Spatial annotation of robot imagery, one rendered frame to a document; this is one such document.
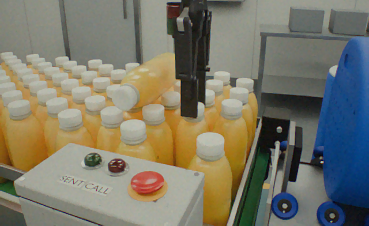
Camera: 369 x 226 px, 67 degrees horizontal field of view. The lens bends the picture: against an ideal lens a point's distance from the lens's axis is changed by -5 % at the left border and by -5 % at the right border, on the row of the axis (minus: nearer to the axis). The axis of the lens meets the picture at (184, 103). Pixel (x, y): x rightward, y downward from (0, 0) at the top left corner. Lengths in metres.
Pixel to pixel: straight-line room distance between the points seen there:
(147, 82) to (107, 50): 3.90
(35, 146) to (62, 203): 0.29
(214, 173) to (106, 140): 0.20
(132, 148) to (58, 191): 0.15
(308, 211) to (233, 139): 0.19
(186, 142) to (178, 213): 0.24
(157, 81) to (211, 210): 0.23
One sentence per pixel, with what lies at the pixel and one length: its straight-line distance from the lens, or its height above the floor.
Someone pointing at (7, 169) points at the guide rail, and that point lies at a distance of 0.66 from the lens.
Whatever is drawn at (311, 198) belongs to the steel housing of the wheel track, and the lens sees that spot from 0.63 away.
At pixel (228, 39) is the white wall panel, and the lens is 3.89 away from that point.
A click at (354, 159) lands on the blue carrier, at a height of 1.09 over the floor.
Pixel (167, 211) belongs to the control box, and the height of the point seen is 1.10.
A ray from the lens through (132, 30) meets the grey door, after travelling 4.16.
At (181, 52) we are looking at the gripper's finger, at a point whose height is 1.21.
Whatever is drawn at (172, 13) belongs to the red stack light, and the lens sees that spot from 0.92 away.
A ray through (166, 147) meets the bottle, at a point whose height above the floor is 1.04.
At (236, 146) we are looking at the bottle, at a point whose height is 1.03.
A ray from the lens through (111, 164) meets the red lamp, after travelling 0.35.
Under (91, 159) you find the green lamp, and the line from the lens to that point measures 0.37.
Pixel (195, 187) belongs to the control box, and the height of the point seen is 1.10.
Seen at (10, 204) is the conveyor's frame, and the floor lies 0.90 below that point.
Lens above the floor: 1.30
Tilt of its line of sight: 22 degrees down
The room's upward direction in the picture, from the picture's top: straight up
